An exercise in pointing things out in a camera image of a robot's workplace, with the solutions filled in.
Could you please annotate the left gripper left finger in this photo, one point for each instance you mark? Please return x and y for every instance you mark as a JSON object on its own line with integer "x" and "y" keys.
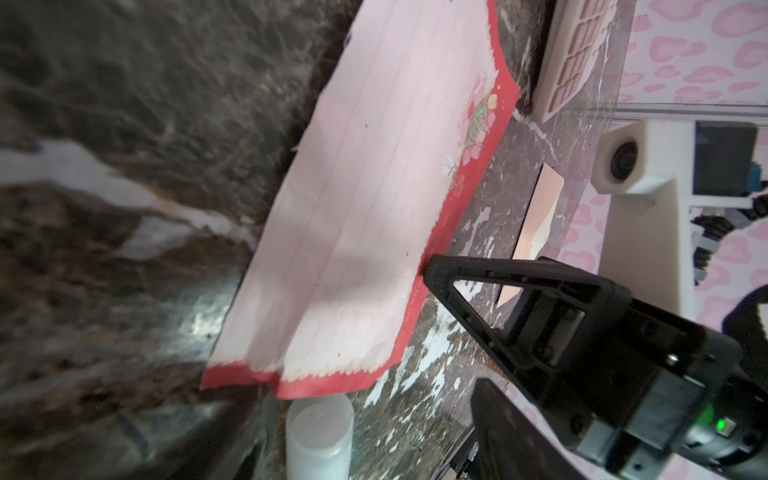
{"x": 510, "y": 447}

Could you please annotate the peach envelope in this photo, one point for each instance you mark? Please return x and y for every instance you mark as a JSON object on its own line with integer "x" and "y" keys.
{"x": 536, "y": 226}

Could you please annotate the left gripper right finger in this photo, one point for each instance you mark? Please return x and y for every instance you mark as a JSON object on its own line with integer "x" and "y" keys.
{"x": 560, "y": 344}

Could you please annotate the pink calculator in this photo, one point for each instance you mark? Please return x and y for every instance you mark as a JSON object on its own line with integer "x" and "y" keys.
{"x": 577, "y": 31}

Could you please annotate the white glue stick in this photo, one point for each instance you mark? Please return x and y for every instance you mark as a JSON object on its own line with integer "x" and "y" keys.
{"x": 319, "y": 436}

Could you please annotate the pink red-bordered letter paper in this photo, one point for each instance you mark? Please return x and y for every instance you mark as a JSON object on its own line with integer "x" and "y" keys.
{"x": 399, "y": 139}

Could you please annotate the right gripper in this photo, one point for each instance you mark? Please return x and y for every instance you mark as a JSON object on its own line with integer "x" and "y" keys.
{"x": 710, "y": 229}

